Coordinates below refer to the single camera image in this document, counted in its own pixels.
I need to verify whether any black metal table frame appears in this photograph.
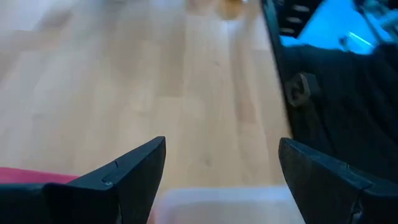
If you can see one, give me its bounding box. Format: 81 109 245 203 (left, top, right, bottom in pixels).
260 0 315 139

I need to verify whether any clear plastic basket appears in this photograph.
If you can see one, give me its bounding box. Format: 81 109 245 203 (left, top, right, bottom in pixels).
148 185 307 224

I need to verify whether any orange object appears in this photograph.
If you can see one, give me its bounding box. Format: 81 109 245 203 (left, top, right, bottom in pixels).
217 0 246 20

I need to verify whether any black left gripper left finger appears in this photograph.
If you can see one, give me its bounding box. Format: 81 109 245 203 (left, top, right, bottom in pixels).
0 136 167 224

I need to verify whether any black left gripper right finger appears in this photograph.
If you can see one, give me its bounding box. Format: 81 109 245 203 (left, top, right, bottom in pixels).
278 138 398 224

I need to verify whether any pink plastic basket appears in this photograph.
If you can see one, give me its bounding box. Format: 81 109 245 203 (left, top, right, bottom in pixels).
0 167 79 185

